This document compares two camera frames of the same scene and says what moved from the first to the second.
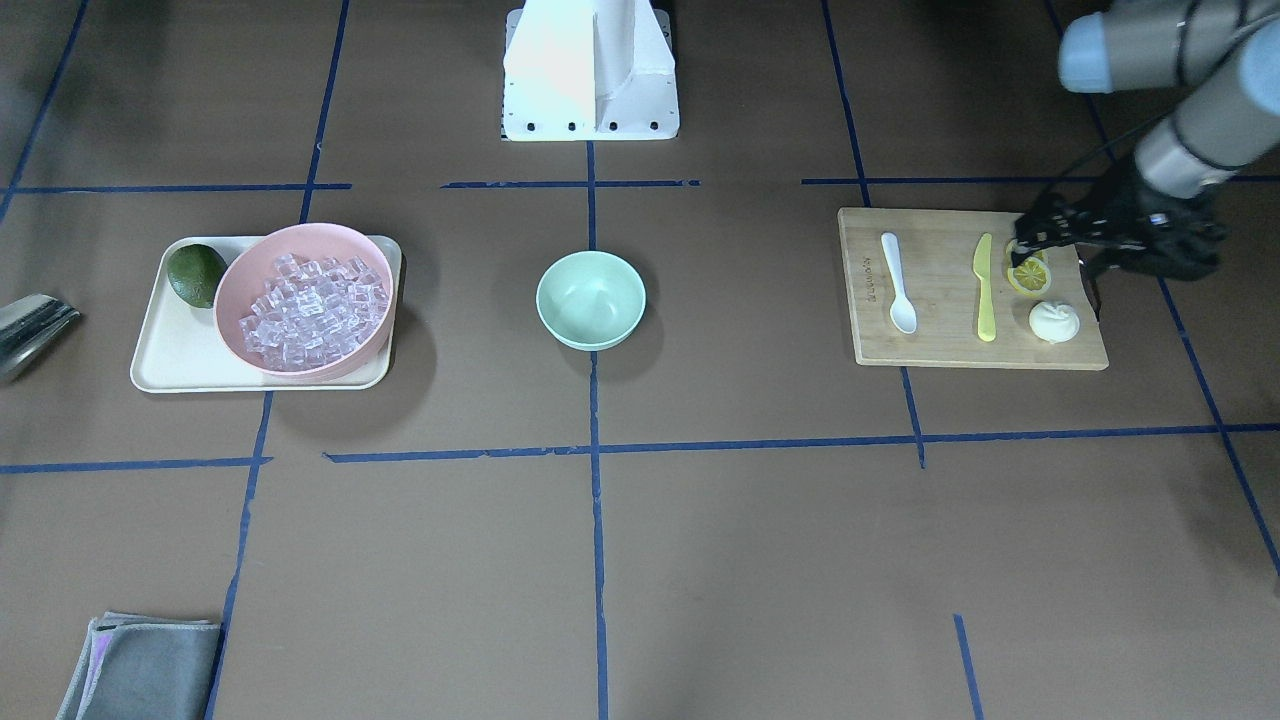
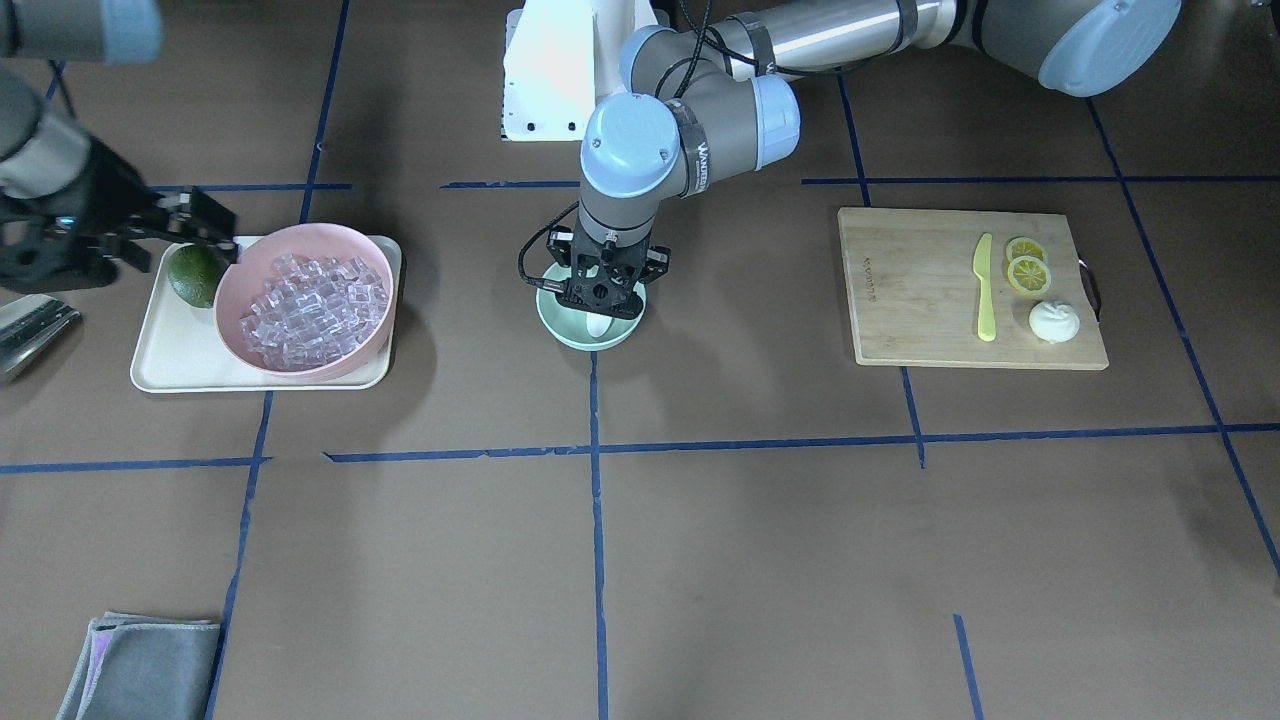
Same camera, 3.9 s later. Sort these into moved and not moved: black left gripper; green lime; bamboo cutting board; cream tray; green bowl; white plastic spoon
Moved: white plastic spoon; black left gripper
Not moved: green bowl; bamboo cutting board; green lime; cream tray
